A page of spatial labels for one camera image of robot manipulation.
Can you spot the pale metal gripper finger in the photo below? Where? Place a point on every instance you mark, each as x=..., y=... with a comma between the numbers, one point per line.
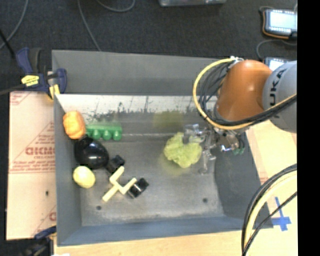
x=207, y=160
x=191, y=131

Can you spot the light green toy lettuce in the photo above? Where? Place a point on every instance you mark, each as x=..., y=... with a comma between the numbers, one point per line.
x=183, y=151

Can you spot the grey metal bin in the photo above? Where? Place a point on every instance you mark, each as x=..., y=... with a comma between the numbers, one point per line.
x=155, y=190

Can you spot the small black block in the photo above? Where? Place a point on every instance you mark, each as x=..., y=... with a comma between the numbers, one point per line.
x=117, y=162
x=139, y=188

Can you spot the cream plastic cross piece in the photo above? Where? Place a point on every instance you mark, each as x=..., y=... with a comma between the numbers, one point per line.
x=117, y=183

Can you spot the black rounded bulb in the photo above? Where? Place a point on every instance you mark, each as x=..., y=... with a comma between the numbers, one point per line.
x=91, y=152

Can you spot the yellow toy lemon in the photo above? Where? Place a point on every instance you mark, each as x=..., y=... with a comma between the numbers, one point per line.
x=84, y=177

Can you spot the orange toy pumpkin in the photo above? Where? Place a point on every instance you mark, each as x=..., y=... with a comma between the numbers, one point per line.
x=74, y=125

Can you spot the brown cardboard board red print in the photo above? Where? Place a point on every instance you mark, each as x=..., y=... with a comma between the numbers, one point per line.
x=30, y=155

